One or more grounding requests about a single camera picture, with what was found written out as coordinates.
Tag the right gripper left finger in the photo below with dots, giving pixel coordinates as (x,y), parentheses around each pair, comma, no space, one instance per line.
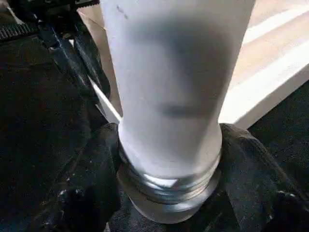
(82,193)

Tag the white plastic table leg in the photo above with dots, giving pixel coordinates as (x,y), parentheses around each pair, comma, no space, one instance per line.
(174,87)

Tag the white plastic table top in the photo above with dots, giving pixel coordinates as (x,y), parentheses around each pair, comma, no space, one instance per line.
(270,67)

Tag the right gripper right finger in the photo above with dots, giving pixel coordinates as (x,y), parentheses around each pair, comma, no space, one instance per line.
(265,188)

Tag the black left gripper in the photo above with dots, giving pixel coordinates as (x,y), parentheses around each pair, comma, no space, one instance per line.
(38,14)

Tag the black work mat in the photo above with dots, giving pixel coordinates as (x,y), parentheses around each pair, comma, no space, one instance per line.
(38,121)

